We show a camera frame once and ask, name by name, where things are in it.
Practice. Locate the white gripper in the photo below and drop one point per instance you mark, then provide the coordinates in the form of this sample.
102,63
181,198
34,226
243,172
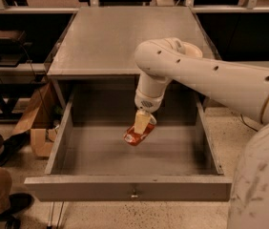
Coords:
146,103

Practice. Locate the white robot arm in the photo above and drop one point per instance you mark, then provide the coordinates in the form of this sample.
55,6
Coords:
243,88

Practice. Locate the open grey top drawer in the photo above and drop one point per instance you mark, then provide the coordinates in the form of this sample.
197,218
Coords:
91,161

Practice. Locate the black shoe near drawer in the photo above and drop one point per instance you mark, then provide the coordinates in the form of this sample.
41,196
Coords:
19,202

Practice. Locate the white paper bowl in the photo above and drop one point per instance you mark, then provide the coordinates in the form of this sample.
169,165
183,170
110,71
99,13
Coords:
192,50

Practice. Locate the grey metal cabinet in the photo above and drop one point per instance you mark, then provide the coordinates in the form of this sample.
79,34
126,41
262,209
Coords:
100,44

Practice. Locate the brown cardboard box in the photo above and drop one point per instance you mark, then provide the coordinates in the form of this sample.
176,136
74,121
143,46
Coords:
38,120

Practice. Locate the black shoe upper left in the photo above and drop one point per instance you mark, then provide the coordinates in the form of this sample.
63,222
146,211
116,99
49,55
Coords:
11,146

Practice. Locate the dark box on shelf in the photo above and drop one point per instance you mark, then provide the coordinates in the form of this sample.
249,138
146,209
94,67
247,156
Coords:
11,37

